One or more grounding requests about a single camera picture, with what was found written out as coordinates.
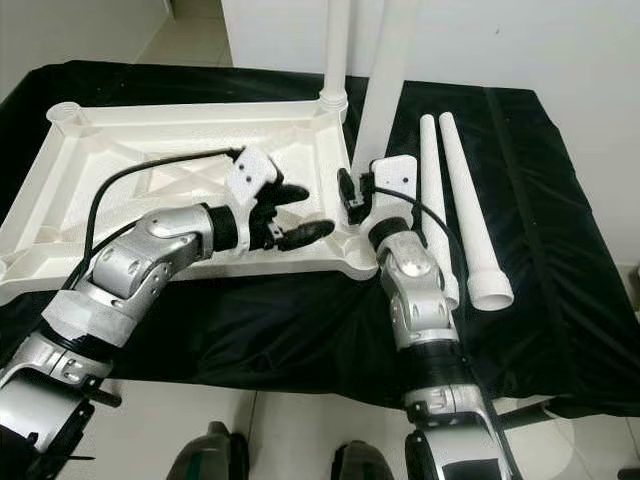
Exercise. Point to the white plastic table leg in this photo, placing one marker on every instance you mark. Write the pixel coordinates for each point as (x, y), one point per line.
(432, 180)
(338, 50)
(390, 70)
(465, 200)

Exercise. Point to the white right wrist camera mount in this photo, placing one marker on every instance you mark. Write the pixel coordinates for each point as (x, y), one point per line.
(395, 175)

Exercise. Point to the black table cloth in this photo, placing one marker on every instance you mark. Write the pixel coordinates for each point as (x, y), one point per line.
(560, 200)

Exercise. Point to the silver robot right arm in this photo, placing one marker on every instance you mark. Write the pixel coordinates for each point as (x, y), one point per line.
(415, 295)

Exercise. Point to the grey robot left foot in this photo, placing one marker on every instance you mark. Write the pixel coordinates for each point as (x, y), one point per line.
(210, 460)

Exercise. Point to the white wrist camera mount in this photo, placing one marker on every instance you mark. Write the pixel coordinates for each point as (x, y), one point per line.
(395, 175)
(250, 172)

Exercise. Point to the grey robot right foot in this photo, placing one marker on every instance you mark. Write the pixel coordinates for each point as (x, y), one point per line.
(365, 465)

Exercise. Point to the white plastic children table top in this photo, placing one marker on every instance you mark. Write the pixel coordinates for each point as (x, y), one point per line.
(90, 190)

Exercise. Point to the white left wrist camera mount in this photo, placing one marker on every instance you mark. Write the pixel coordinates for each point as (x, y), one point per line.
(250, 172)

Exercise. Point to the grey robot foot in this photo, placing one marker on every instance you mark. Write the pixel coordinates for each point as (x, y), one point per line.
(365, 465)
(210, 460)

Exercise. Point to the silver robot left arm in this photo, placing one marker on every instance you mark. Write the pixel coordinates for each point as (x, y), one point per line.
(155, 255)

